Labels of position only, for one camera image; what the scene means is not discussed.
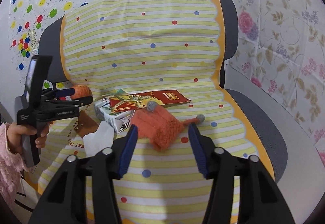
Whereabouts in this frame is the pink fuzzy sleeve forearm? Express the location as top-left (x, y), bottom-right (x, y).
top-left (1, 123), bottom-right (26, 209)

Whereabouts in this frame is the person's left hand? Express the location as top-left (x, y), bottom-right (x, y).
top-left (7, 122), bottom-right (52, 154)

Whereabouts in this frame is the red apple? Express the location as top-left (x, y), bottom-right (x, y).
top-left (70, 85), bottom-right (93, 100)

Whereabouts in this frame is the brown leather pouch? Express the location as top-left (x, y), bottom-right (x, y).
top-left (74, 111), bottom-right (99, 138)

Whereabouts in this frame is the gold candy wrapper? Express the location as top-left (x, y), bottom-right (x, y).
top-left (109, 90), bottom-right (153, 114)

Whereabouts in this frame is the white milk carton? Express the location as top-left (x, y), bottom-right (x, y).
top-left (94, 95), bottom-right (134, 134)

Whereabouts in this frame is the red paper packet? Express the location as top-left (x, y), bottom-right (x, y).
top-left (108, 89), bottom-right (192, 113)

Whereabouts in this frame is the yellow striped chair cloth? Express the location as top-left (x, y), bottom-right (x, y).
top-left (39, 0), bottom-right (273, 223)

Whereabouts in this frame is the orange knitted hat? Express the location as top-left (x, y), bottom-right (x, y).
top-left (131, 101), bottom-right (205, 151)

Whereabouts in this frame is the grey office chair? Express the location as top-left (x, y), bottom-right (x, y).
top-left (36, 0), bottom-right (287, 183)

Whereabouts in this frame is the floral pattern wall sheet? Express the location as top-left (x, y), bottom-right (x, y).
top-left (230, 0), bottom-right (324, 157)

